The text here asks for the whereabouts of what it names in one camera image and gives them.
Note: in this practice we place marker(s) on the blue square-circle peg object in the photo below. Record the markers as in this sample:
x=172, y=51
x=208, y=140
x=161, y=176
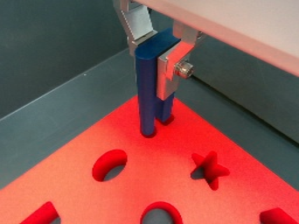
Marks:
x=153, y=109

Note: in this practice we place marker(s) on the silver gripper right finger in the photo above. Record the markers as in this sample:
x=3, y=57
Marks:
x=174, y=66

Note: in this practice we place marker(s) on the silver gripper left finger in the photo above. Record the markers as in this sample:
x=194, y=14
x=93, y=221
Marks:
x=135, y=19

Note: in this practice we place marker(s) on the red shape-sorter board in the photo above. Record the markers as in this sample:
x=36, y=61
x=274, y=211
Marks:
x=111, y=175

